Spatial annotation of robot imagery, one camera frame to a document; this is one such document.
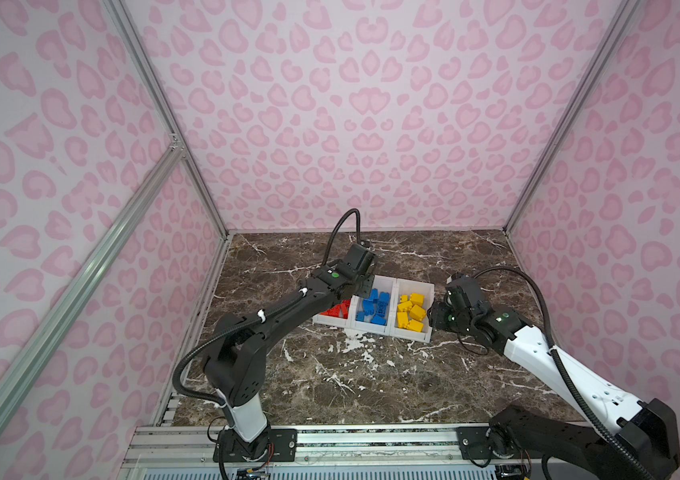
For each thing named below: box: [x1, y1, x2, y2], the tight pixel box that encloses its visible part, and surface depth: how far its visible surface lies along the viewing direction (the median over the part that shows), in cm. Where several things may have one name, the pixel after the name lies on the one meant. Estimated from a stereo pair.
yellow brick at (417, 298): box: [409, 292, 425, 307], surface depth 100 cm
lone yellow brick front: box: [397, 312, 409, 328], surface depth 94 cm
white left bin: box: [312, 295, 357, 328], surface depth 93 cm
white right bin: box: [389, 278, 435, 343], surface depth 95 cm
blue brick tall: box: [363, 299, 375, 316], surface depth 97 cm
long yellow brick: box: [406, 319, 424, 333], surface depth 92 cm
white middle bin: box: [350, 275, 397, 336], surface depth 97 cm
